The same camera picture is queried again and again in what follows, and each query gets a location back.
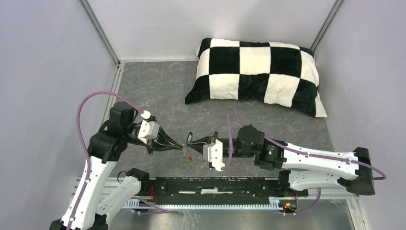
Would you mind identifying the chain of silver keyrings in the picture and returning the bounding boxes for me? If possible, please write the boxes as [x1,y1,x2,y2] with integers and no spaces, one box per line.
[181,143,194,160]

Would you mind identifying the black key tag white label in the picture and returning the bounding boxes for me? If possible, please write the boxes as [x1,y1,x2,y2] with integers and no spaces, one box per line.
[186,132,193,142]

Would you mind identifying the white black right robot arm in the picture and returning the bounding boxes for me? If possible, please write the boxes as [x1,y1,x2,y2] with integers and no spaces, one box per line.
[185,125,375,196]

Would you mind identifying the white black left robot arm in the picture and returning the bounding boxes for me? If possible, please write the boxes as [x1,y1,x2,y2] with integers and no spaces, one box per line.
[49,102,182,230]

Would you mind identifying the black and white checkered pillow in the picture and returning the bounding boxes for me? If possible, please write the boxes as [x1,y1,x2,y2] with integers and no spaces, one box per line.
[184,38,327,118]

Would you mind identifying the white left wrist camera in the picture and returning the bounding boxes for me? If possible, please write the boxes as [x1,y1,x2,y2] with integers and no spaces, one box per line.
[137,110,160,144]

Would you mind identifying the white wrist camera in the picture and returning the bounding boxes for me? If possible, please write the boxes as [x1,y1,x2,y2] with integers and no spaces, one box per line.
[202,139,225,172]
[137,110,160,144]

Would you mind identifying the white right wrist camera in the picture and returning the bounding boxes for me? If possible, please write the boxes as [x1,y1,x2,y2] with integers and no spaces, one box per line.
[202,139,225,172]

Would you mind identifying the black mounting base rail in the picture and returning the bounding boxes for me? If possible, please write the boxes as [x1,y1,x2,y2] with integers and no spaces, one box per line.
[138,177,308,205]

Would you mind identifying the white toothed cable duct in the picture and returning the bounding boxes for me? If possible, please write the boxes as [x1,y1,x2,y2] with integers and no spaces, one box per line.
[122,198,291,211]

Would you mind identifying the aluminium frame post left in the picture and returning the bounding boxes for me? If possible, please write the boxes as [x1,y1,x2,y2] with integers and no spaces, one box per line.
[79,0,121,66]

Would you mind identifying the aluminium frame post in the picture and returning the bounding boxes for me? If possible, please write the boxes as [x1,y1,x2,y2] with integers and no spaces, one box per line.
[79,0,121,66]
[310,0,345,53]

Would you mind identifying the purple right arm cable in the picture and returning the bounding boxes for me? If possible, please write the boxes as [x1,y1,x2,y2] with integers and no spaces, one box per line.
[221,114,387,216]

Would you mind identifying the aluminium frame post right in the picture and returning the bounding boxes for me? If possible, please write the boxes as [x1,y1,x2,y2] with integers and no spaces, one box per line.
[310,0,345,53]

